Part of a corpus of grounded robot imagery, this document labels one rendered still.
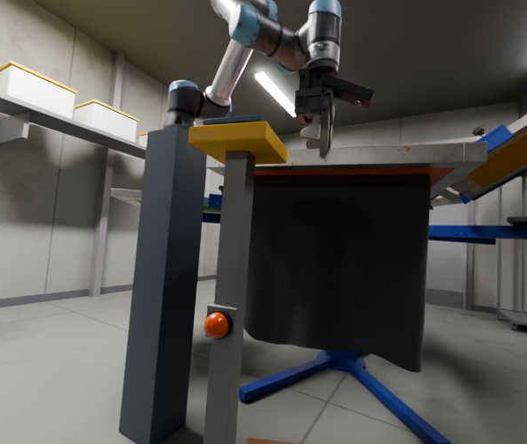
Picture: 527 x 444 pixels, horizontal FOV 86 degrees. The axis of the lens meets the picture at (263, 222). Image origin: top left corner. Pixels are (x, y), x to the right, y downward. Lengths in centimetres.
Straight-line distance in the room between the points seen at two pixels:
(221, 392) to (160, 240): 74
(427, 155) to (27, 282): 353
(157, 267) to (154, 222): 18
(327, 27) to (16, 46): 342
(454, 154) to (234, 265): 46
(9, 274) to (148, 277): 251
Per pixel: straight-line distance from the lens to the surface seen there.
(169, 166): 116
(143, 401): 131
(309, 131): 64
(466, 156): 66
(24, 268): 363
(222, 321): 44
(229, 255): 46
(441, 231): 179
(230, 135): 44
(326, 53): 72
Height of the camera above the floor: 78
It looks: 4 degrees up
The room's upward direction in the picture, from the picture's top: 4 degrees clockwise
